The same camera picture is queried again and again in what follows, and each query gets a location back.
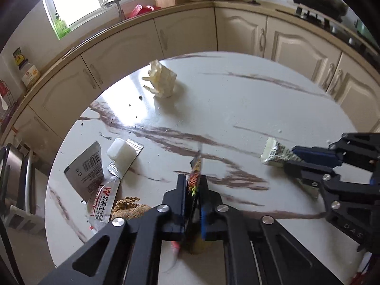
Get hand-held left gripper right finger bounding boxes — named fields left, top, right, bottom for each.
left=199, top=175, right=342, bottom=285

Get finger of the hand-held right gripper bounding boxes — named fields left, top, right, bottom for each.
left=285, top=160, right=333, bottom=198
left=292, top=133, right=380, bottom=171

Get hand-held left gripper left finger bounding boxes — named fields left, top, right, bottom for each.
left=38, top=174, right=189, bottom=285

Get brown bread piece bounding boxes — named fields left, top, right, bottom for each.
left=110, top=196, right=152, bottom=221

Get grey-green wrapper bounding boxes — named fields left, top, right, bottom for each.
left=260, top=137, right=320, bottom=199

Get black orange snack wrapper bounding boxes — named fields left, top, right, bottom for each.
left=172, top=142, right=213, bottom=263

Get red white sachet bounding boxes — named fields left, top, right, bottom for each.
left=86, top=176, right=122, bottom=235

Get grey foil packet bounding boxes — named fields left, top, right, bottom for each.
left=64, top=141, right=104, bottom=198

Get white tissue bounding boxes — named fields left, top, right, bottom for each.
left=142, top=60, right=178, bottom=98

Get round marble table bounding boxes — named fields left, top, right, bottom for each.
left=44, top=52, right=371, bottom=285

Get white wheeled kitchen cart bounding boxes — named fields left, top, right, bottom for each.
left=6, top=151, right=45, bottom=232

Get black gas stove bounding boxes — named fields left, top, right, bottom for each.
left=294, top=6, right=377, bottom=54

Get green electric cooker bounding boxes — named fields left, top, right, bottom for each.
left=355, top=21, right=370, bottom=40

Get beige kitchen countertop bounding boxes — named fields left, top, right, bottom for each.
left=0, top=0, right=380, bottom=143

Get cream kitchen base cabinets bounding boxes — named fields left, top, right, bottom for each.
left=0, top=6, right=380, bottom=170

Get large clear jar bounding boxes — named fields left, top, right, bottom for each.
left=21, top=62, right=41, bottom=90

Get red plastic basket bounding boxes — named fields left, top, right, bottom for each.
left=126, top=4, right=162, bottom=18

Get small yellow label jar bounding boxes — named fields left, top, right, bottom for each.
left=12, top=47, right=27, bottom=69

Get green dish soap bottle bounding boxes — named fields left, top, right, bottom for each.
left=53, top=13, right=72, bottom=40

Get steel faucet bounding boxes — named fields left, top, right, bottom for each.
left=101, top=0, right=127, bottom=21

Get kitchen window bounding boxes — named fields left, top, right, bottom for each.
left=42, top=0, right=155, bottom=27

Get wire cutlery rack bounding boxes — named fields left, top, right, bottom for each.
left=0, top=79, right=15, bottom=128

